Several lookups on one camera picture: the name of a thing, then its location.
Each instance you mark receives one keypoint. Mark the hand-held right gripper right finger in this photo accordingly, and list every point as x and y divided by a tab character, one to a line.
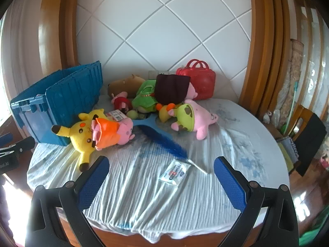
230	182

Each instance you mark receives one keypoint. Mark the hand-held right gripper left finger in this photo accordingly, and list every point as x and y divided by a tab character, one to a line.
93	182

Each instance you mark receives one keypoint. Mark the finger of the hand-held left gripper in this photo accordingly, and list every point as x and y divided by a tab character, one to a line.
23	145
6	137

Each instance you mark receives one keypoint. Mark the yellow mouse plush toy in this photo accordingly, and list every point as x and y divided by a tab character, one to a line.
82	133

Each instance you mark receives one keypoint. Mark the pink pig plush orange dress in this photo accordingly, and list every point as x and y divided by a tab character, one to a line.
108	131

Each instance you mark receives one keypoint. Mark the small white printed packet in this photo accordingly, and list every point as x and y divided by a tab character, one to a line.
174	172

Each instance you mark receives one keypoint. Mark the blue plastic storage crate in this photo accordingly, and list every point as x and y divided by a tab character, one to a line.
72	100

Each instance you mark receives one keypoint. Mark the dark blue feather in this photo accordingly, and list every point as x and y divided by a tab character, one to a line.
169	146

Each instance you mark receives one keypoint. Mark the spiral notebook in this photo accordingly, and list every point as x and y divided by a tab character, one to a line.
289	146

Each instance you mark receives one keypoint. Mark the small white red-label box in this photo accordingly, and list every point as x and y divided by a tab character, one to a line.
117	115

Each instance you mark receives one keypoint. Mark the pink starfish plush green shorts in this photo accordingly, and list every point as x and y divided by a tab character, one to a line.
203	115

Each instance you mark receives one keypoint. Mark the small white figurine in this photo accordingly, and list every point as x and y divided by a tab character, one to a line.
268	115

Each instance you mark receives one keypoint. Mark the small green ball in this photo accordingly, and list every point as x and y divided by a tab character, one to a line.
132	114

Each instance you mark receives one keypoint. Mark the blue plastic boomerang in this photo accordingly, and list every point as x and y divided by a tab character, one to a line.
151	127

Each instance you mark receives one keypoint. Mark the small pig plush red dress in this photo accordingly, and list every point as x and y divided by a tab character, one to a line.
122	102

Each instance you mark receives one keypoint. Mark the white curtain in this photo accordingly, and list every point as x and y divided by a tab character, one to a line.
20	43

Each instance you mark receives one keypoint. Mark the wooden chair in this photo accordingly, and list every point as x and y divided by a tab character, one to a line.
311	133

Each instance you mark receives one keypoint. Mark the yellow plush with orange pompoms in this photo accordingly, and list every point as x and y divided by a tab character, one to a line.
164	113

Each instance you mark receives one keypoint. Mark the green broom stick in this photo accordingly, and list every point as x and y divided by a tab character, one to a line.
293	103

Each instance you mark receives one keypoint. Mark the red toy suitcase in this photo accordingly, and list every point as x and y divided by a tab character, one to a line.
203	82

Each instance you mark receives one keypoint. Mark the brown capybara plush toy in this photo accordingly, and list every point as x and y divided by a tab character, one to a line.
126	83

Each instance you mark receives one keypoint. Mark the plush doll green dress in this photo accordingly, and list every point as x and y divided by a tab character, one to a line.
169	87

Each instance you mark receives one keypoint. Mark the wooden headboard pillar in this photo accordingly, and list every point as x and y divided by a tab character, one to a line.
66	18
262	43

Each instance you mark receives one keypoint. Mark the beige patterned cloth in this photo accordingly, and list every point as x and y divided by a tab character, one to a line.
295	64

